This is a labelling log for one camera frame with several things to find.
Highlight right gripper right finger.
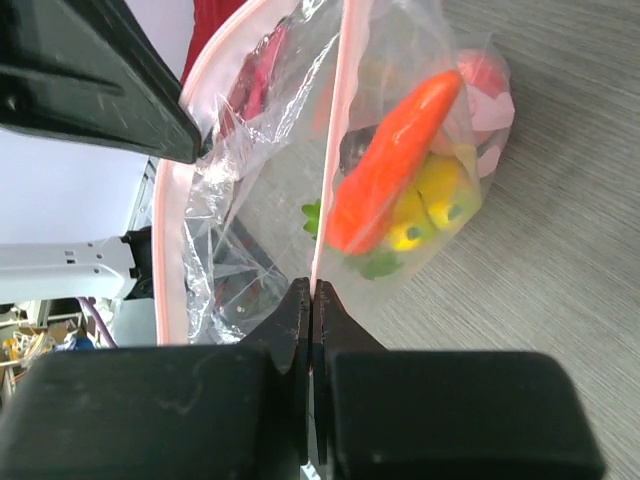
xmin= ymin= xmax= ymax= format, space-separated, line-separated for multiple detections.
xmin=312 ymin=281 xmax=607 ymax=479

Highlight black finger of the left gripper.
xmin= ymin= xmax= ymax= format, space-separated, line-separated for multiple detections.
xmin=1 ymin=1 xmax=201 ymax=163

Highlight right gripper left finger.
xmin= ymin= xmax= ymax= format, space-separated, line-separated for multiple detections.
xmin=1 ymin=278 xmax=311 ymax=479

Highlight orange toy carrot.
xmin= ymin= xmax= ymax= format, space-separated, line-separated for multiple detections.
xmin=325 ymin=70 xmax=463 ymax=255

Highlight yellow toy banana bunch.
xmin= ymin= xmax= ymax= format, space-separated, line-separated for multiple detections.
xmin=387 ymin=154 xmax=479 ymax=252

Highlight clear zip top bag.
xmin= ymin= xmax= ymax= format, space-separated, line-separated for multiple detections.
xmin=152 ymin=1 xmax=504 ymax=345

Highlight dark toy mangosteen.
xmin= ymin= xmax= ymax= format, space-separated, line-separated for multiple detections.
xmin=339 ymin=125 xmax=377 ymax=176

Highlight pink toy peach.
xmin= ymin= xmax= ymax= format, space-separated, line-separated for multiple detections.
xmin=457 ymin=48 xmax=515 ymax=150

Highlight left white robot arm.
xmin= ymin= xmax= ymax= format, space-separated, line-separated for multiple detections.
xmin=1 ymin=1 xmax=202 ymax=303

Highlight red folded cloth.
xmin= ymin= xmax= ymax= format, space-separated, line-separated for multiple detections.
xmin=180 ymin=0 xmax=246 ymax=83

